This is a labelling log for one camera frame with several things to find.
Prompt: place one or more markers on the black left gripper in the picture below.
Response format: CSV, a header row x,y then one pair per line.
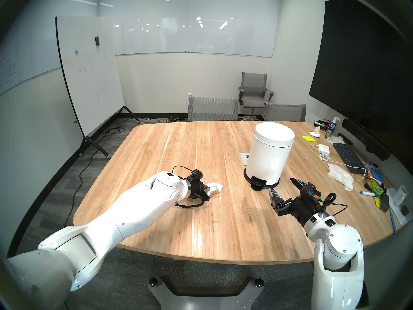
x,y
196,190

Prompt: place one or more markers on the rolling whiteboard on stand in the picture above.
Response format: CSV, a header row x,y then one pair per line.
x,y
90,70

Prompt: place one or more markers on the bundle of whiteboard markers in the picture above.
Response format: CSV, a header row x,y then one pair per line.
x,y
321,123

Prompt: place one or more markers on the black and yellow block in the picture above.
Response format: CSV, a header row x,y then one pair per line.
x,y
383,202

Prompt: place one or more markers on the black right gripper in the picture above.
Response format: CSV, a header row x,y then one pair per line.
x,y
300,209

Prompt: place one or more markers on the white mug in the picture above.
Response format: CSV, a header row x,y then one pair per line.
x,y
402,194

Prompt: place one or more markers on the blue pen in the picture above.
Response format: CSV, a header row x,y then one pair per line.
x,y
392,219

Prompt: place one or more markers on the yellow sticky notes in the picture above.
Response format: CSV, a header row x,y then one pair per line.
x,y
309,138

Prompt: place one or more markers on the glass wall board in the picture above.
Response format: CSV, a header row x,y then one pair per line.
x,y
193,28

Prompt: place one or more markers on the blue capped marker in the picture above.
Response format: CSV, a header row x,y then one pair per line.
x,y
367,193

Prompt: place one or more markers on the large black wall screen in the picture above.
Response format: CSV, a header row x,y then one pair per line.
x,y
361,64

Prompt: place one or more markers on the black round cap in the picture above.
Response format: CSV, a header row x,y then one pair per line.
x,y
405,210

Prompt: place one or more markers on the whiteboard cleaner spray bottle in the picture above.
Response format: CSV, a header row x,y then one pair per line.
x,y
331,130

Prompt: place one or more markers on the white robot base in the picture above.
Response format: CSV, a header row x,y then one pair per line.
x,y
206,299

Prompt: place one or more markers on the black keyboard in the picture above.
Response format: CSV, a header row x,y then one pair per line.
x,y
348,156

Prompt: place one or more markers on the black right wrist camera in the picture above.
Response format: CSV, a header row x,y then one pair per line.
x,y
309,193

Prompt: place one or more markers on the black video soundbar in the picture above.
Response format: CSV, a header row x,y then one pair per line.
x,y
364,138

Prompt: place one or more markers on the grey table outlet panel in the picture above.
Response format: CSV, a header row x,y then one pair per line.
x,y
244,158

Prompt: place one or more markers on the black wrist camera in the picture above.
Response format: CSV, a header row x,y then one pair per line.
x,y
309,193
197,174

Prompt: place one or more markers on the wall whiteboard with handwriting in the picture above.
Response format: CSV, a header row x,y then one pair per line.
x,y
19,64

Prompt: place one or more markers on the grey fabric-back chair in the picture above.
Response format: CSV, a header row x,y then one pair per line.
x,y
285,113

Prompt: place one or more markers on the small crumpled white tissue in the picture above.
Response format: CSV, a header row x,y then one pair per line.
x,y
315,131

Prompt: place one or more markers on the white pedal trash can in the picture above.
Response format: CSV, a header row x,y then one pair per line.
x,y
269,154

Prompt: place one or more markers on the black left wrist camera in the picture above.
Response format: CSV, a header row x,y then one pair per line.
x,y
197,174

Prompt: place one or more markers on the grey mesh-back chair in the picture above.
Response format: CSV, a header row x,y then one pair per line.
x,y
213,109

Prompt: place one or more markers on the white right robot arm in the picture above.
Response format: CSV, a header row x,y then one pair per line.
x,y
338,248

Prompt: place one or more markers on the white power adapter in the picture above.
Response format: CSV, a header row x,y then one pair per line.
x,y
324,148

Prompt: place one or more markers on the flat white tissue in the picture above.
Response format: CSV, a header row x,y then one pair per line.
x,y
335,139

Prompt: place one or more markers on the white wiping tissue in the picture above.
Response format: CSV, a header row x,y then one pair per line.
x,y
216,188

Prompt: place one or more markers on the large crumpled white tissue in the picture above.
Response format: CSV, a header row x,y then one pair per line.
x,y
340,175

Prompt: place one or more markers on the grey swivel office chair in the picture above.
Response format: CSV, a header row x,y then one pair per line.
x,y
253,86

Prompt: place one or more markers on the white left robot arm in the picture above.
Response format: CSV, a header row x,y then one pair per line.
x,y
129,209

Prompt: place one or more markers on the blue flat pad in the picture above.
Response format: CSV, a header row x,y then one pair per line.
x,y
377,176

